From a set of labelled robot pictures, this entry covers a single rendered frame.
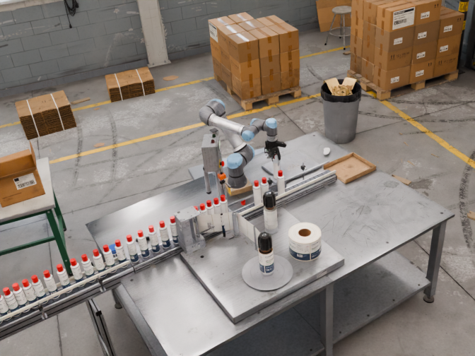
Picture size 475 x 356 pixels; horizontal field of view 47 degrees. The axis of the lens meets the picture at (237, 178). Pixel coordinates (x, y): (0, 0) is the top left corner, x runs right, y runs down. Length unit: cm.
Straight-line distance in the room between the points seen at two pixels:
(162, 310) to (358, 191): 168
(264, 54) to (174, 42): 237
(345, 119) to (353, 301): 256
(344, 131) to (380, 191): 217
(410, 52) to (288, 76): 152
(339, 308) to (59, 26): 608
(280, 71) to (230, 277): 422
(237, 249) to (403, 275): 140
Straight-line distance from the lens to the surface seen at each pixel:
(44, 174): 492
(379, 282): 423
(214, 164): 347
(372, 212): 386
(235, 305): 317
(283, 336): 386
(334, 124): 611
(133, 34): 874
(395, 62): 705
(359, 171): 426
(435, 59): 747
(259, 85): 702
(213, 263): 343
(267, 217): 352
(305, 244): 330
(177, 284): 342
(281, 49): 699
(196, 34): 898
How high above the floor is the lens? 319
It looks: 34 degrees down
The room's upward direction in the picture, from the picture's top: 6 degrees counter-clockwise
